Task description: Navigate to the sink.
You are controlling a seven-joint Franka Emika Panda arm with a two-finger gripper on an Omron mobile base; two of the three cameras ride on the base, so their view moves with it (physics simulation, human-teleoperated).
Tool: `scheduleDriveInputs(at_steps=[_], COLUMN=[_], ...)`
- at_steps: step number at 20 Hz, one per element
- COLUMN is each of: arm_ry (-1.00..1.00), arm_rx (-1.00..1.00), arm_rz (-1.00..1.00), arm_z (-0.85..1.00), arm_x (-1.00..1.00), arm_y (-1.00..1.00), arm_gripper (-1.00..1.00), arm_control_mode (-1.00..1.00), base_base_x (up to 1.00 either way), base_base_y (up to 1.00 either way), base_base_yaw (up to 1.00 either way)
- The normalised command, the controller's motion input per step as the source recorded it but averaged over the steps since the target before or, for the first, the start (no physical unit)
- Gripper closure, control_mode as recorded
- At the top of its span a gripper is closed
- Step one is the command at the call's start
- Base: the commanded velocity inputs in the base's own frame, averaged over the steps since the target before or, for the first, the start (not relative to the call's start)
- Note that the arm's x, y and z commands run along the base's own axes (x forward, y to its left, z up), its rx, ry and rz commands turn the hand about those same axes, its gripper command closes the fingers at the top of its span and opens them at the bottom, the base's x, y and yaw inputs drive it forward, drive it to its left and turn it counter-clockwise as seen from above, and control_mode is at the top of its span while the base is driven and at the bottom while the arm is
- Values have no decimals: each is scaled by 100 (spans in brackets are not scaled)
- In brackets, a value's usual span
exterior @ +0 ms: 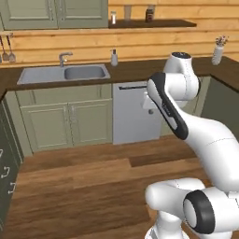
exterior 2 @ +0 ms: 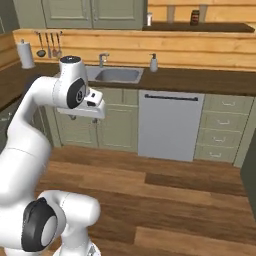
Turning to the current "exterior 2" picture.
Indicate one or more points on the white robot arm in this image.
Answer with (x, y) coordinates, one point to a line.
(26, 143)

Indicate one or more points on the dark green corner cupboards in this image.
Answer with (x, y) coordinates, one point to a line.
(43, 128)

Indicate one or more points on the dark wooden shelf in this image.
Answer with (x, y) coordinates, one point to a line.
(200, 27)

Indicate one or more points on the green drawer stack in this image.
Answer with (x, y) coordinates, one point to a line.
(223, 130)

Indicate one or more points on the steel tap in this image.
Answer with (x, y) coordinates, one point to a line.
(102, 59)

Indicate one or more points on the hanging dark ladle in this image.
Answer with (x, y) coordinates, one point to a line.
(41, 51)

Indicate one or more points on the white paper towel roll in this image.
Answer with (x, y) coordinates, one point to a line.
(26, 55)

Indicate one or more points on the metal utensil rail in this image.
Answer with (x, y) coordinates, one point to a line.
(48, 32)

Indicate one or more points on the green wall cupboards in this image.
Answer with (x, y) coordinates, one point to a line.
(83, 13)

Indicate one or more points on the green sink cupboards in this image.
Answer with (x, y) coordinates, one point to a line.
(118, 128)

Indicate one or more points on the white soap dispenser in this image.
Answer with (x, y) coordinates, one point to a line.
(153, 65)

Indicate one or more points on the white shaker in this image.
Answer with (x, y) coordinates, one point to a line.
(149, 19)

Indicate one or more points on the steel sink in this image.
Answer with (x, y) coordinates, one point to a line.
(116, 75)

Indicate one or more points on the dark jar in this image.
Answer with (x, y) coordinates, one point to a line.
(195, 17)

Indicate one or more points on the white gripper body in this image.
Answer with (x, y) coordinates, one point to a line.
(83, 112)

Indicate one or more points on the white dishwasher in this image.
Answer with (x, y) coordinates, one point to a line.
(170, 128)

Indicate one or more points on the dark green tall cabinet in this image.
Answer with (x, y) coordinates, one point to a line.
(249, 173)

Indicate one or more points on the hanging metal spatula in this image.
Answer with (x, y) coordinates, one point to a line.
(49, 50)

